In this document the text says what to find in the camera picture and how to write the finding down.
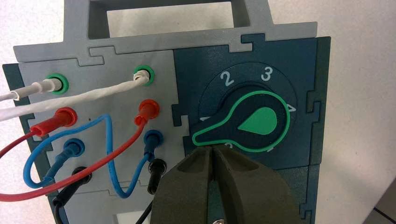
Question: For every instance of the dark knob with green outline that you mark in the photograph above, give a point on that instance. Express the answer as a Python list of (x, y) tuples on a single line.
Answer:
[(260, 122)]

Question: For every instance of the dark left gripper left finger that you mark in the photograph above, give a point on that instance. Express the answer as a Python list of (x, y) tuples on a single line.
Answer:
[(182, 194)]

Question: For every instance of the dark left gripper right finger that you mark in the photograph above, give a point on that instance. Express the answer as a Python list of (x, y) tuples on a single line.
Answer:
[(253, 198)]

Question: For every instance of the grey and blue control box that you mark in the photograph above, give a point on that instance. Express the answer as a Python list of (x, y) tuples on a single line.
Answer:
[(198, 68)]

